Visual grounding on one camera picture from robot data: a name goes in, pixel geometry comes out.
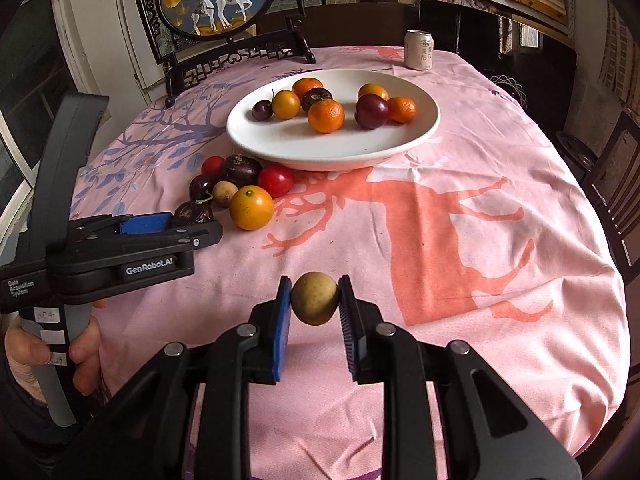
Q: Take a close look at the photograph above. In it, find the yellow orange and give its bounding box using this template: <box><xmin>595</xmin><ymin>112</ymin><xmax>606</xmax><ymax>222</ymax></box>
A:
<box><xmin>271</xmin><ymin>90</ymin><xmax>300</xmax><ymax>120</ymax></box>

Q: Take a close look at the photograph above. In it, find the dark purple plum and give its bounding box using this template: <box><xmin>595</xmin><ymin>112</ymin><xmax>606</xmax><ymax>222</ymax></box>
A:
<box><xmin>224</xmin><ymin>154</ymin><xmax>262</xmax><ymax>188</ymax></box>

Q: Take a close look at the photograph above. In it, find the white drink can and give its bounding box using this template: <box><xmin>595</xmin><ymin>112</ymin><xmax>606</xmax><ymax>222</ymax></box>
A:
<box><xmin>404</xmin><ymin>29</ymin><xmax>434</xmax><ymax>72</ymax></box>

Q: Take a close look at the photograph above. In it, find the white round plate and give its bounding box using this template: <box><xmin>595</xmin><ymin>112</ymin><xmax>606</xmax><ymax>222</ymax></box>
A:
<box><xmin>227</xmin><ymin>68</ymin><xmax>442</xmax><ymax>171</ymax></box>

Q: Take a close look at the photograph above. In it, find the large dark passion fruit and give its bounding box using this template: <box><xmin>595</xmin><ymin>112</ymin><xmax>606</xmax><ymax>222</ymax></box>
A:
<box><xmin>171</xmin><ymin>200</ymin><xmax>214</xmax><ymax>228</ymax></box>

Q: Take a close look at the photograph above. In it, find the small brown longan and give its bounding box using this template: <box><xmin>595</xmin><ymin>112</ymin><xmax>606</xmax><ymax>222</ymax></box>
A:
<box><xmin>213</xmin><ymin>180</ymin><xmax>239</xmax><ymax>209</ymax></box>

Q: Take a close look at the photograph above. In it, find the dark red plum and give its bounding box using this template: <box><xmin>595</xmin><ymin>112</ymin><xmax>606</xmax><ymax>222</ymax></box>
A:
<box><xmin>355</xmin><ymin>93</ymin><xmax>388</xmax><ymax>129</ymax></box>

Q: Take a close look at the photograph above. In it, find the orange mandarin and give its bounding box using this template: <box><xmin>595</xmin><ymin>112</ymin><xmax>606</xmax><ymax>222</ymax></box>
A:
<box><xmin>307</xmin><ymin>100</ymin><xmax>345</xmax><ymax>134</ymax></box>

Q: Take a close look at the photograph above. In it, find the red cherry tomato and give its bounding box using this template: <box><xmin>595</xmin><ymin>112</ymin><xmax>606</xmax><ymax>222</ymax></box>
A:
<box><xmin>201</xmin><ymin>156</ymin><xmax>226</xmax><ymax>181</ymax></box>

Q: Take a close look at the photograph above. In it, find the person's left hand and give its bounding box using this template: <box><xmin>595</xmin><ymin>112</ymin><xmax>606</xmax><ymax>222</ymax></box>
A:
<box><xmin>3</xmin><ymin>299</ymin><xmax>109</xmax><ymax>406</ymax></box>

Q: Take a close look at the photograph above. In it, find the dark wooden chair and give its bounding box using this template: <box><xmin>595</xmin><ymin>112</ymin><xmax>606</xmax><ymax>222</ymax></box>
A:
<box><xmin>582</xmin><ymin>112</ymin><xmax>640</xmax><ymax>285</ymax></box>

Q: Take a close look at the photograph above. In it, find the small mandarin on plate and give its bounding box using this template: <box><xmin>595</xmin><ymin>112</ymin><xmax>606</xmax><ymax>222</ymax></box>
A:
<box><xmin>387</xmin><ymin>96</ymin><xmax>418</xmax><ymax>124</ymax></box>

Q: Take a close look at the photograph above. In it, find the large mandarin on plate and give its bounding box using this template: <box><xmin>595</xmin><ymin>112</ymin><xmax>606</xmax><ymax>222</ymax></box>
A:
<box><xmin>292</xmin><ymin>77</ymin><xmax>323</xmax><ymax>101</ymax></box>

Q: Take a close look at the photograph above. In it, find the smooth orange fruit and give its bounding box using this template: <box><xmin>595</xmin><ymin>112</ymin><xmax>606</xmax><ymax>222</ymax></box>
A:
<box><xmin>229</xmin><ymin>185</ymin><xmax>274</xmax><ymax>231</ymax></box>

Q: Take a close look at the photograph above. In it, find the red tomato near plate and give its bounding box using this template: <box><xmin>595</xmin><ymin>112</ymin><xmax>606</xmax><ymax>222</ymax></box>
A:
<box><xmin>257</xmin><ymin>164</ymin><xmax>294</xmax><ymax>198</ymax></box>

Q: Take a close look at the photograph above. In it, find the dark carved wooden stand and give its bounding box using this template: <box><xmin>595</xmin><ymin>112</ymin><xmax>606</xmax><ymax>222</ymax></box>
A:
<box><xmin>136</xmin><ymin>0</ymin><xmax>316</xmax><ymax>108</ymax></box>

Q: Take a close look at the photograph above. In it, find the brown longan fruit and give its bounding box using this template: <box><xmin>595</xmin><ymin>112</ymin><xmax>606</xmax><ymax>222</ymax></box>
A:
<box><xmin>291</xmin><ymin>271</ymin><xmax>338</xmax><ymax>326</ymax></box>

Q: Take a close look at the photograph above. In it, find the dark passion fruit on plate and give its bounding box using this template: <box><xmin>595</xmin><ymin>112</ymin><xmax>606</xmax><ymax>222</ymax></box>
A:
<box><xmin>300</xmin><ymin>87</ymin><xmax>333</xmax><ymax>113</ymax></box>

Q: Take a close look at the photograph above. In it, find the small orange on plate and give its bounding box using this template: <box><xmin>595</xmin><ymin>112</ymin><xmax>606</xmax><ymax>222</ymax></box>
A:
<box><xmin>358</xmin><ymin>82</ymin><xmax>390</xmax><ymax>101</ymax></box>

